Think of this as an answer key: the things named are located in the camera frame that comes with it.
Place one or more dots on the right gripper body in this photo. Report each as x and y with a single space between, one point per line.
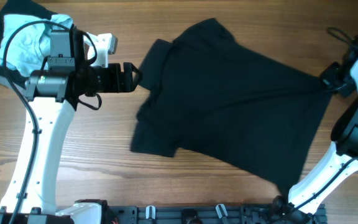
337 79

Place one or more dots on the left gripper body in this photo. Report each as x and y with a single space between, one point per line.
109 80

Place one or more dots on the black t-shirt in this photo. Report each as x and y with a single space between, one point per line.
210 95

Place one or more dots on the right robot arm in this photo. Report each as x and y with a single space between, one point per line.
339 162

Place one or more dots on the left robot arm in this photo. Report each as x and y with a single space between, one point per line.
77 65

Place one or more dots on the light blue folded garment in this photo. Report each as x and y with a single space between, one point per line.
29 47

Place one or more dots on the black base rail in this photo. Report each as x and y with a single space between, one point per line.
244 214

